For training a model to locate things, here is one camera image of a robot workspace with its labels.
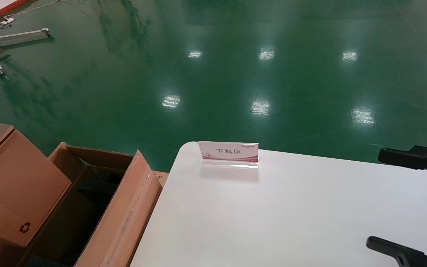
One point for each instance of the acrylic sign with Chinese text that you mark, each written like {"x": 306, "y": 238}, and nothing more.
{"x": 232, "y": 152}

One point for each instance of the black foam padding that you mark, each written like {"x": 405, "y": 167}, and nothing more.
{"x": 46, "y": 262}
{"x": 100, "y": 181}

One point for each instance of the large cardboard box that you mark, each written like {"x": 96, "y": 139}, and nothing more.
{"x": 124, "y": 215}

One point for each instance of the small cardboard box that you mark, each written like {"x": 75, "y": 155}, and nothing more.
{"x": 17, "y": 185}

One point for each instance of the long grey metal bar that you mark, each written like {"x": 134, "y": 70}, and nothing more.
{"x": 20, "y": 37}

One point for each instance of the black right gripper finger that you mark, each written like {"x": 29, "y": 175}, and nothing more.
{"x": 402, "y": 157}
{"x": 406, "y": 256}

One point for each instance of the white power strip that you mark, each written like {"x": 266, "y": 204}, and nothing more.
{"x": 7, "y": 21}

